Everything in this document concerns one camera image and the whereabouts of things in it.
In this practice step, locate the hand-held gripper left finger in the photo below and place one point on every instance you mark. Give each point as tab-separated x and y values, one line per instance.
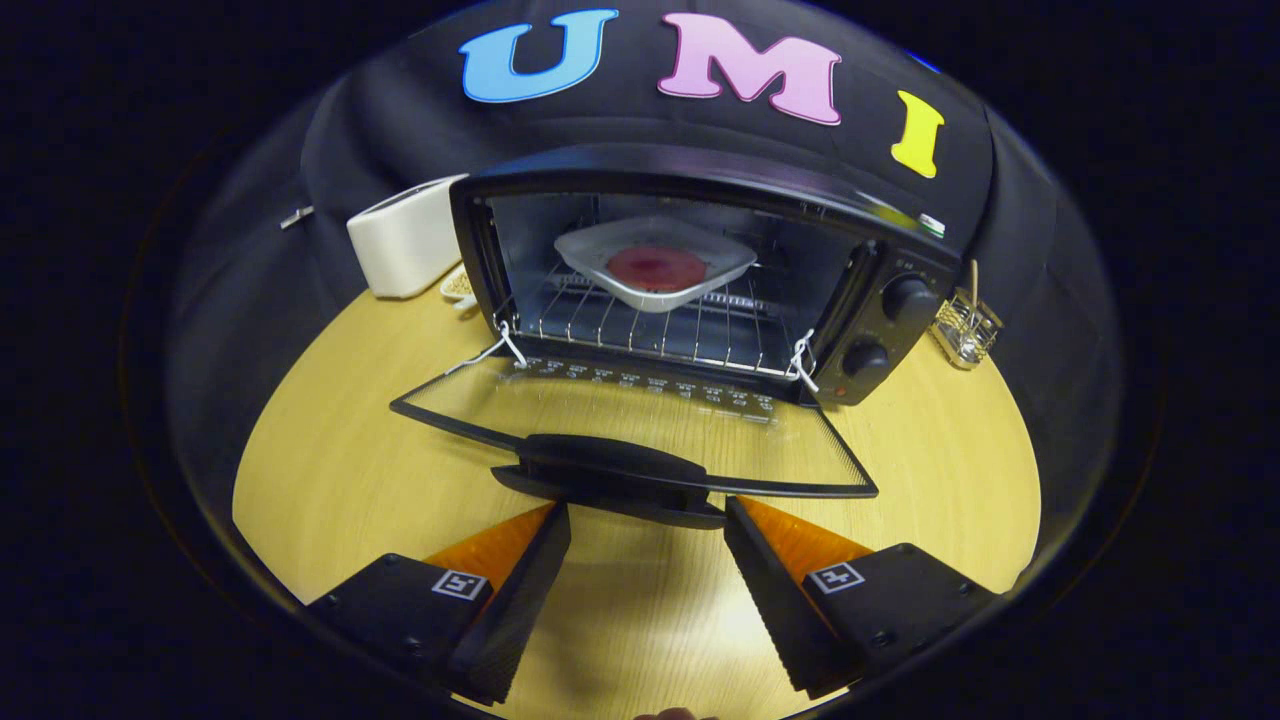
520	600

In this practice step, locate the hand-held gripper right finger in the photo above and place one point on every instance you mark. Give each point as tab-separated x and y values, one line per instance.
770	595

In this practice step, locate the pink round ham slice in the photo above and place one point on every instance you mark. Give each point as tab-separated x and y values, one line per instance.
655	268

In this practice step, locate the white square plate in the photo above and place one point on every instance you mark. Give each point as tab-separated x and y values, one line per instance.
600	250

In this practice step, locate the black toaster oven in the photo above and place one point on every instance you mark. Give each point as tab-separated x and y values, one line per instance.
650	165

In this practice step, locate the white bread toaster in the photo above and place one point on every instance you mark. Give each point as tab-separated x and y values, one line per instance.
405	240

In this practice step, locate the small white dish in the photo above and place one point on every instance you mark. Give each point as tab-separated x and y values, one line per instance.
458	287

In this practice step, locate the wooden stick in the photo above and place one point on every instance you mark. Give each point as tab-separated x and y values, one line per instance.
972	285

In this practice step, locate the small metal clip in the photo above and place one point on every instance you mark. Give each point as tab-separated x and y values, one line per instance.
296	217

